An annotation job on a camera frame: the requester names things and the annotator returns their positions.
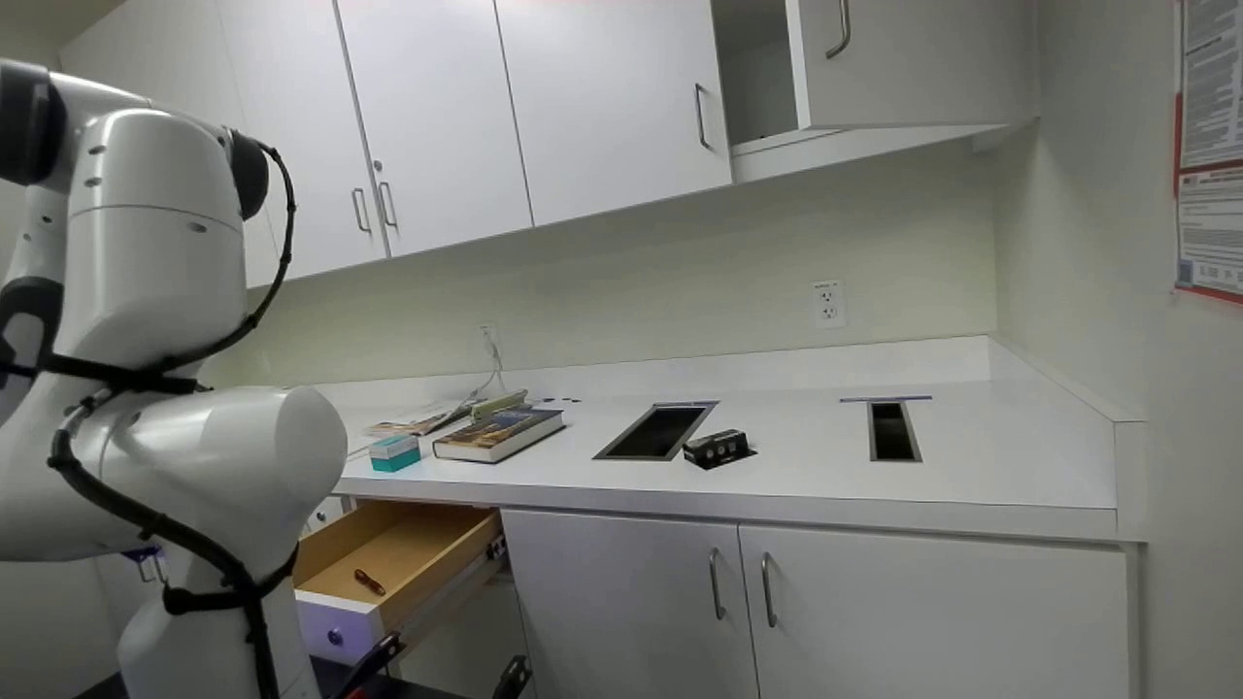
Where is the small black device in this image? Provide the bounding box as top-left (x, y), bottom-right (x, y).
top-left (679, 422), bottom-right (757, 469)

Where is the teal small box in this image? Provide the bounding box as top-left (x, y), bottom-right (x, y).
top-left (366, 431), bottom-right (426, 476)

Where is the white cabinet drawer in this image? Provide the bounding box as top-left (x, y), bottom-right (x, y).
top-left (291, 500), bottom-right (512, 672)

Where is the open white upper cabinet door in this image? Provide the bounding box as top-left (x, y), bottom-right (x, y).
top-left (782, 0), bottom-right (1039, 131)

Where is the white lower cabinet door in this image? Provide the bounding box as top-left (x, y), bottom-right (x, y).
top-left (735, 520), bottom-right (1142, 699)
top-left (383, 568), bottom-right (534, 699)
top-left (499, 506), bottom-right (762, 699)

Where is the narrow rectangular countertop opening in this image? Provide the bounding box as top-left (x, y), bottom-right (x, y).
top-left (833, 391), bottom-right (932, 467)

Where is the white power cable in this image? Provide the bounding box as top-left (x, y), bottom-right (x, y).
top-left (439, 322), bottom-right (512, 422)

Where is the white text wall poster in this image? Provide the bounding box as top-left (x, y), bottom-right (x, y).
top-left (1171, 0), bottom-right (1243, 171)

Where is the dark hardcover book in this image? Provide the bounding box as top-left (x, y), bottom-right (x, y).
top-left (426, 399), bottom-right (565, 469)

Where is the red bordered text poster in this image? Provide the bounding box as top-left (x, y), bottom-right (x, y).
top-left (1169, 151), bottom-right (1243, 303)

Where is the white wall outlet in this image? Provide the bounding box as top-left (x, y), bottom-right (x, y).
top-left (808, 280), bottom-right (845, 330)

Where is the black red clamp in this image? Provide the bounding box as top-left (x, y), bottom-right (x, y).
top-left (490, 651), bottom-right (534, 699)
top-left (340, 634), bottom-right (407, 699)

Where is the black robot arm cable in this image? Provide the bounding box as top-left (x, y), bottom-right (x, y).
top-left (0, 131), bottom-right (301, 699)

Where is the open white upper cabinet shelf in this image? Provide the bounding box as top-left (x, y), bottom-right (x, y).
top-left (705, 0), bottom-right (1039, 185)

